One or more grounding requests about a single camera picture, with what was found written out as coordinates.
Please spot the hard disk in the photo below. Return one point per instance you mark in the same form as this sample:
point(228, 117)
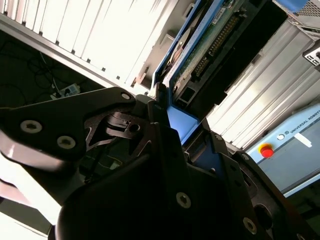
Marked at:
point(220, 37)

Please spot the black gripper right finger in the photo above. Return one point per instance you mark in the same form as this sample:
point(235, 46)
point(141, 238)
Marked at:
point(237, 175)

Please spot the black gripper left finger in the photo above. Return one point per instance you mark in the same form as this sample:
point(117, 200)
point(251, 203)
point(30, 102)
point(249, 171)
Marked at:
point(50, 120)

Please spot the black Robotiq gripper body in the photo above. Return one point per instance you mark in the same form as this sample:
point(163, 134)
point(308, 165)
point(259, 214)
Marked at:
point(125, 212)

